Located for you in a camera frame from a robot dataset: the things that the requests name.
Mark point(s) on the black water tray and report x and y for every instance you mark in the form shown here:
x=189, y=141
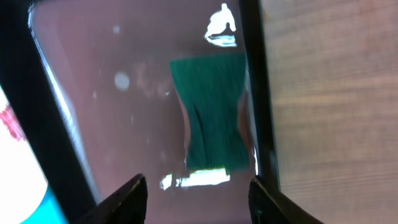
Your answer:
x=90, y=85

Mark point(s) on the teal plastic tray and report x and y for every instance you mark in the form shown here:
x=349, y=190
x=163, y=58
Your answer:
x=48, y=212

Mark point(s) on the green sponge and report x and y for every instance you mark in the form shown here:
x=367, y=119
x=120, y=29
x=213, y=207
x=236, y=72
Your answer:
x=210, y=88

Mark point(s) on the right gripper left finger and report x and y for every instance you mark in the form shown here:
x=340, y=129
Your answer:
x=127, y=205

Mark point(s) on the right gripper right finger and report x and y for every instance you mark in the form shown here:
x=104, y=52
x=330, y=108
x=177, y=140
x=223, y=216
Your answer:
x=268, y=205

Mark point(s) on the white plate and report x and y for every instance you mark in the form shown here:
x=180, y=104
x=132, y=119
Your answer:
x=23, y=184

